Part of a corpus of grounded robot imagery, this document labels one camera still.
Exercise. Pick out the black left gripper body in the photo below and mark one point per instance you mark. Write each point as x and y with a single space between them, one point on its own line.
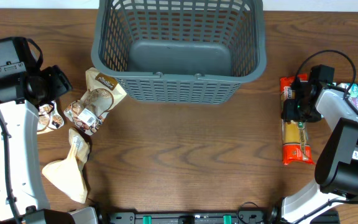
48 83

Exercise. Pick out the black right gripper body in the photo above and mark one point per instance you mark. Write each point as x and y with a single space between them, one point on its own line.
299 110

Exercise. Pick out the San Remo spaghetti packet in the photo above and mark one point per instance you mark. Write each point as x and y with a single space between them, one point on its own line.
295 146

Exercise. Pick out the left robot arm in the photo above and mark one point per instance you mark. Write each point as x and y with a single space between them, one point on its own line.
22 195

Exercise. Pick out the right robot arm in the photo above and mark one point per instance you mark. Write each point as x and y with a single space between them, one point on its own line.
336 171

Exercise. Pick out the Pantree mushroom pouch far left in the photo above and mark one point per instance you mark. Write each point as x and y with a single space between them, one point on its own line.
49 118

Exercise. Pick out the Kleenex pocket tissue multipack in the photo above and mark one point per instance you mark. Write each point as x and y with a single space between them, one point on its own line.
357 96

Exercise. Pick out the Pantree mushroom pouch near basket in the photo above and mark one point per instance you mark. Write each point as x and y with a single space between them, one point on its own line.
102 95

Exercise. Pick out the beige crumpled pouch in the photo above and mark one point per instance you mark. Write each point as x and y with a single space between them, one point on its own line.
67 174

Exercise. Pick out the grey plastic basket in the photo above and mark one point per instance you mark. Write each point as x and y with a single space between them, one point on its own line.
179 51

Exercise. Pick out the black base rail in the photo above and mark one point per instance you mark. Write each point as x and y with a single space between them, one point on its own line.
245 216

